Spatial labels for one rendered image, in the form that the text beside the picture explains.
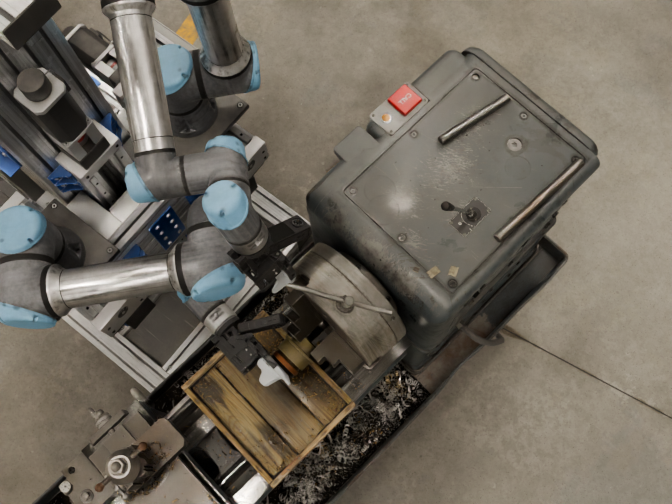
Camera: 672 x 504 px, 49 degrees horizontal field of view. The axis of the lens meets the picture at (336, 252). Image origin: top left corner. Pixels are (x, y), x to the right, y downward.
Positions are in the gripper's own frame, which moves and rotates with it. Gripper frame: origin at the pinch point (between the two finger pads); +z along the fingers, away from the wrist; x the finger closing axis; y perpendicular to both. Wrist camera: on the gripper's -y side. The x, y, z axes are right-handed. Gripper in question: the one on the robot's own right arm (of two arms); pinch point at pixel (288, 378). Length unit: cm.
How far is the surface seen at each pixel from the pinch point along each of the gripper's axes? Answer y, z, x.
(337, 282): -22.5, -5.5, 15.8
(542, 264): -86, 22, -54
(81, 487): 56, -19, -17
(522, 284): -76, 22, -54
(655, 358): -109, 76, -108
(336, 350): -12.8, 3.6, 2.7
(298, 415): 4.2, 5.8, -19.3
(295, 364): -3.5, -0.7, 3.2
